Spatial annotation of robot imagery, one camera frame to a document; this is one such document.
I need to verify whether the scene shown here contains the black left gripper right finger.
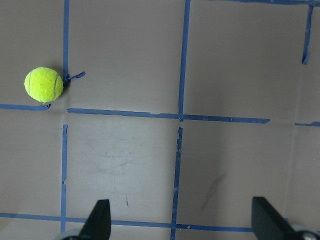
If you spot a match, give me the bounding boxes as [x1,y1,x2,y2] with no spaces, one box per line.
[251,196,300,240]

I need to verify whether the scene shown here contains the brown paper table cover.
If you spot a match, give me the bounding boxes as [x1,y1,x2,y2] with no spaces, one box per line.
[0,0,320,240]

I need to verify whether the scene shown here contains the tennis ball on loose tape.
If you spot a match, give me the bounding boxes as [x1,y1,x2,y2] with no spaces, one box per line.
[24,67,64,104]

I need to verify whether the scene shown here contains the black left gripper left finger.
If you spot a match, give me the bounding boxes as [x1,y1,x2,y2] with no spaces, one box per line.
[77,199,111,240]

